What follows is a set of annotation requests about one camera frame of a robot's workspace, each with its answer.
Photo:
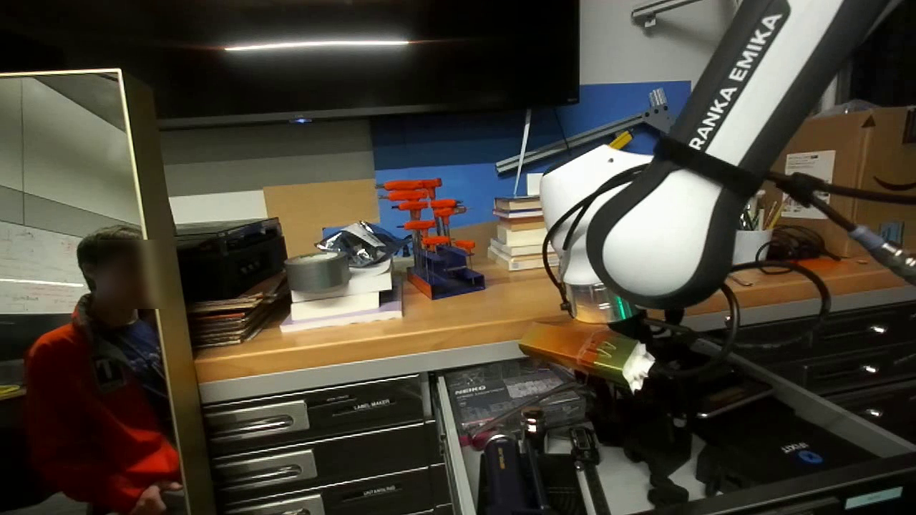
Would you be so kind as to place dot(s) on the person in orange jacket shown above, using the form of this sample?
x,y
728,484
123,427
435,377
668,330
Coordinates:
x,y
99,411

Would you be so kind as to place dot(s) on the cardboard box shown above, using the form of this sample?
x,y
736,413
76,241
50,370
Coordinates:
x,y
869,149

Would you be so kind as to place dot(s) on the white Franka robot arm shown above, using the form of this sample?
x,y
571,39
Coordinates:
x,y
658,229

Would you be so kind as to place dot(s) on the closed drawer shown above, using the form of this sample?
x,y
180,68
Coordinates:
x,y
331,458
315,413

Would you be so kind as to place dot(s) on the grey duct tape roll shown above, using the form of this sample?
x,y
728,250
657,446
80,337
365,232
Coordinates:
x,y
319,272

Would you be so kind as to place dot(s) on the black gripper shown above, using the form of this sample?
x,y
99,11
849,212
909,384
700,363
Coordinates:
x,y
653,421

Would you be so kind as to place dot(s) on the upper left closed drawer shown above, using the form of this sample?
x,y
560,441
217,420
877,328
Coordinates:
x,y
315,413

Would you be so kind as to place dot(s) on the black case on counter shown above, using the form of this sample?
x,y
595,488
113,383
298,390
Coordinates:
x,y
226,260

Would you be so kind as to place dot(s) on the middle left closed drawer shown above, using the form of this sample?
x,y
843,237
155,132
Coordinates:
x,y
331,458

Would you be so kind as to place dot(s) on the red hex key set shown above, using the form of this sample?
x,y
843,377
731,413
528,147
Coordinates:
x,y
438,260

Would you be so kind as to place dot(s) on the grey drawer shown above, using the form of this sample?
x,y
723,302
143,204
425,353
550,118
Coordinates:
x,y
728,441

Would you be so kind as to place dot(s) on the wall monitor screen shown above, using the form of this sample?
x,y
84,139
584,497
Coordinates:
x,y
355,58

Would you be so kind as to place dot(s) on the stack of books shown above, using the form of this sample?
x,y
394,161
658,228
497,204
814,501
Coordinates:
x,y
515,237

